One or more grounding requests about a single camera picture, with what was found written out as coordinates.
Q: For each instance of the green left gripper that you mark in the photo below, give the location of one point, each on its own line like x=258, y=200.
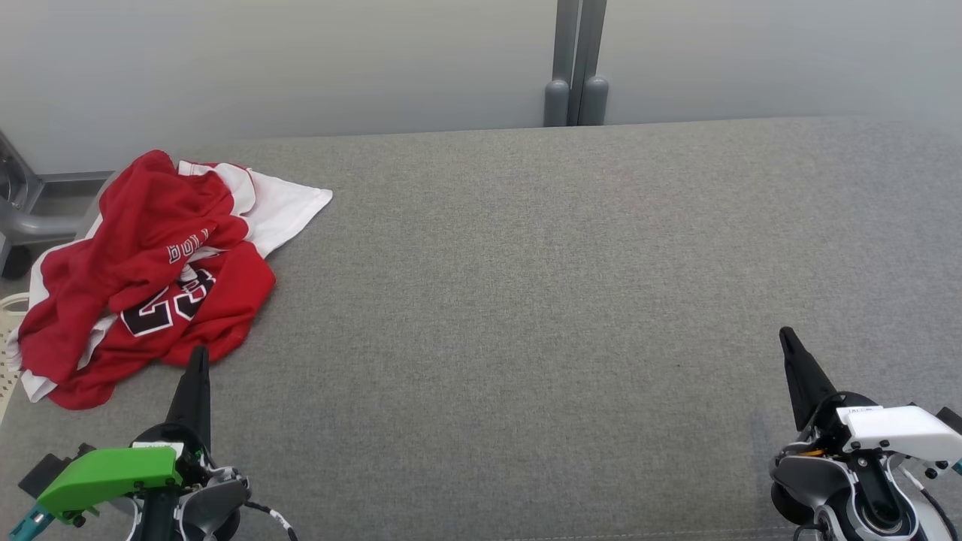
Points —
x=105, y=473

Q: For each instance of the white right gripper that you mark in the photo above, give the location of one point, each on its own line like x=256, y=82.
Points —
x=902, y=430

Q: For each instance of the red white jersey number 23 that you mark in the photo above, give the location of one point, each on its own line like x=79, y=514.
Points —
x=233, y=300

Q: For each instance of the red shorts white trim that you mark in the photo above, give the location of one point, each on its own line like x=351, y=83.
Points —
x=150, y=210

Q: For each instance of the cream perforated laundry basket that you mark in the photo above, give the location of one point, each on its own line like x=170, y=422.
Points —
x=9, y=323

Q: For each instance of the grey metal wheeled stand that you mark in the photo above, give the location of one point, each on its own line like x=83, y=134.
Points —
x=22, y=218

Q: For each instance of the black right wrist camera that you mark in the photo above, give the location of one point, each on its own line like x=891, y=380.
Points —
x=951, y=419

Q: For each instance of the grey vertical partition post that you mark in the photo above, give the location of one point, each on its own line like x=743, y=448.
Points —
x=576, y=75

